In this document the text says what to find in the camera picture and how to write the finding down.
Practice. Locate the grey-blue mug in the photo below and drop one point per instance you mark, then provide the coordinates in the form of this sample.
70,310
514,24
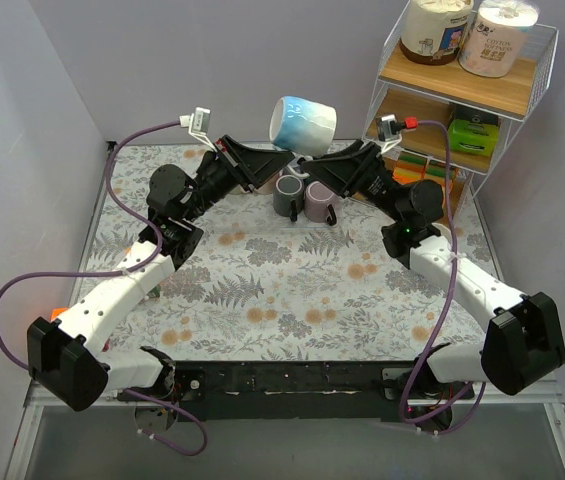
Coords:
444,230

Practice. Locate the pink mug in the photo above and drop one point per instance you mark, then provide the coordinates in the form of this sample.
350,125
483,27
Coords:
269,186

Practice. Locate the shelf sponge pack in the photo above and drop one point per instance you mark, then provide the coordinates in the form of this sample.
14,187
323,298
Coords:
406,175
412,162
436,171

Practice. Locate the brown toilet paper roll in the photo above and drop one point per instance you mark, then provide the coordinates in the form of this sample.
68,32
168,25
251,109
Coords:
434,30

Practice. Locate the dark grey mug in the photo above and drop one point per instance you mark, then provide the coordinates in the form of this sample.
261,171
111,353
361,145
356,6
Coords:
288,197

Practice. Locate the green tissue pack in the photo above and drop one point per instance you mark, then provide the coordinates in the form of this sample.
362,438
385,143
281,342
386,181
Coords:
473,138

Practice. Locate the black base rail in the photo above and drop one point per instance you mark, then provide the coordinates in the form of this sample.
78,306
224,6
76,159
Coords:
214,390

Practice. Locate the pink toilet paper roll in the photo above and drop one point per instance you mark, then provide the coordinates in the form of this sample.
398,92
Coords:
497,35

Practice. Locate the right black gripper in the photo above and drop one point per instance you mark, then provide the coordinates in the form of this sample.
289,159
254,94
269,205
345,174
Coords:
357,170

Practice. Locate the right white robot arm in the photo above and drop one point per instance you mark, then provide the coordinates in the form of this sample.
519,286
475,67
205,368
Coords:
523,338

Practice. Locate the shelf sponge pack front left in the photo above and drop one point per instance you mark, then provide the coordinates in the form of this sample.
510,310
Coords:
406,175

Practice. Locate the shelf sponge pack back right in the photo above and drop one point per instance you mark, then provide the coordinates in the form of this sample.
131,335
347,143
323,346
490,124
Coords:
436,171

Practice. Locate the yellow orange sponge pack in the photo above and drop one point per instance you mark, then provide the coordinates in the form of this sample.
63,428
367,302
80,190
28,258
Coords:
154,293

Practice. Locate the white wire wooden shelf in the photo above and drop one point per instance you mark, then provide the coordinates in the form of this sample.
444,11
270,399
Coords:
408,89

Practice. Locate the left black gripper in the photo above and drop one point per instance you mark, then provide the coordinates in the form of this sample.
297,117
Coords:
235,164

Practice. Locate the shelf sponge pack back left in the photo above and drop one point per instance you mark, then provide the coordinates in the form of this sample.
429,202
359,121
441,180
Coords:
412,162

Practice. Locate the lilac mug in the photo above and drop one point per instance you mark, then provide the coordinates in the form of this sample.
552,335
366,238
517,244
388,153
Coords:
320,204

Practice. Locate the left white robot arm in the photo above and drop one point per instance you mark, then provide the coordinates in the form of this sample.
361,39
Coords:
66,355

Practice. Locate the white and blue mug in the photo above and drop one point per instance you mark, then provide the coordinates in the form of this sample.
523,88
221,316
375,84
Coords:
302,126

